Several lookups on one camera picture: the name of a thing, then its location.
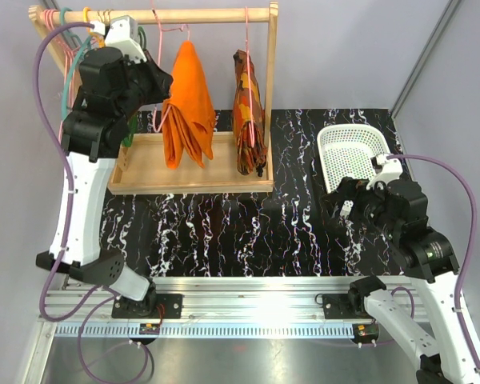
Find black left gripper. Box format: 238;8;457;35
114;47;173;122

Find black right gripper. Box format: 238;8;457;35
321;176;399;238

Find pink wire hanger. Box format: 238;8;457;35
244;6;255;148
150;0;190;133

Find orange trousers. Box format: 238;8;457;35
161;41;216;170

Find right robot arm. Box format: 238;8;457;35
335;177;480;383

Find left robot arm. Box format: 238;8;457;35
36;47;173;318

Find yellow plastic hanger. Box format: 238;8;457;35
82;6;113;48

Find green plastic hanger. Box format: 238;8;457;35
122;26;147;148

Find teal plastic hanger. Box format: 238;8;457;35
59;7;97;119

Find pink empty hanger left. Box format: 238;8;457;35
54;33;80;140

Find camouflage patterned trousers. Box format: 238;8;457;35
232;50;268;177

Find white perforated plastic basket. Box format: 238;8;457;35
317;124;390;193

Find wooden clothes rack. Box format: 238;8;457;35
42;10;274;194

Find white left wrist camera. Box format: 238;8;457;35
90;15;147;64

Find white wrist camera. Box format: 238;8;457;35
366;154;403;190
90;15;147;64

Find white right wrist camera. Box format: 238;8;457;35
366;154;403;190

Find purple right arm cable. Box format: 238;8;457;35
386;154;480;375

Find aluminium mounting rail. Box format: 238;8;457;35
19;159;445;384

